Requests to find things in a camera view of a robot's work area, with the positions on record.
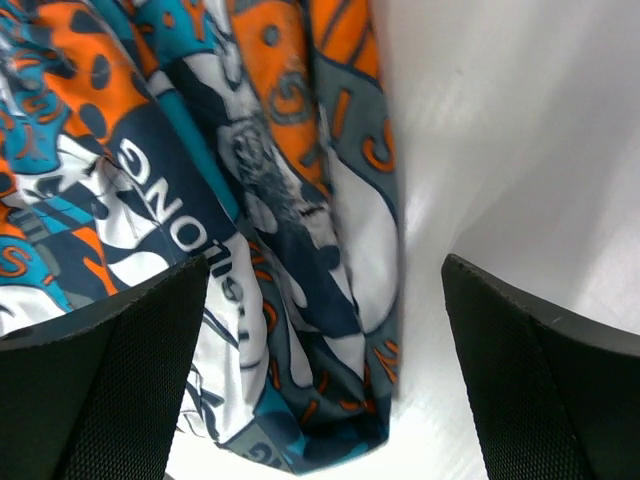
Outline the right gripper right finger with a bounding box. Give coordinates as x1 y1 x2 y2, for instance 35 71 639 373
441 254 639 479

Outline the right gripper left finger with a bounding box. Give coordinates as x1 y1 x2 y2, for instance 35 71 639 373
1 256 209 479

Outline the blue patterned shorts pile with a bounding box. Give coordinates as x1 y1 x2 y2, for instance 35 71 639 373
1 1 399 474

